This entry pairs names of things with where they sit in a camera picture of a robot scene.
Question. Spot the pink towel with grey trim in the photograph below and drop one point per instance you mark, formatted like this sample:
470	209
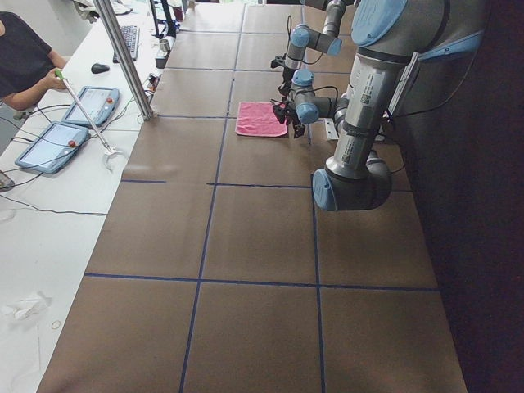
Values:
256	119

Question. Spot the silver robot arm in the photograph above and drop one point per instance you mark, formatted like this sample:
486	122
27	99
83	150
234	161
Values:
302	37
387	34

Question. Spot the metal cup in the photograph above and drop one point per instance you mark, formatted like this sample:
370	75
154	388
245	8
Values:
164	45

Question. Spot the black keyboard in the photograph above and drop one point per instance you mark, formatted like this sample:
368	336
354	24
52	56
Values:
131	34

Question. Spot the black computer mouse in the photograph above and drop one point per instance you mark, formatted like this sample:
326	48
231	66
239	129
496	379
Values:
98	68

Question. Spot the near blue teach pendant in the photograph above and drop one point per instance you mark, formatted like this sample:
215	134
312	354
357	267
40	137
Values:
53	148

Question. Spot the person in black shirt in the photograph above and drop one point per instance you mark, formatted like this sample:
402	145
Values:
28	64

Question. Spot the crumpled white tissue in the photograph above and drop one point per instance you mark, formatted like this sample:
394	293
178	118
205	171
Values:
22	309

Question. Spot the aluminium frame post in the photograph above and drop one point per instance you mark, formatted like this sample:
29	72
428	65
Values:
105	11

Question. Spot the green handled reacher grabber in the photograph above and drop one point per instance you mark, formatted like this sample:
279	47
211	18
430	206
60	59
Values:
110	151

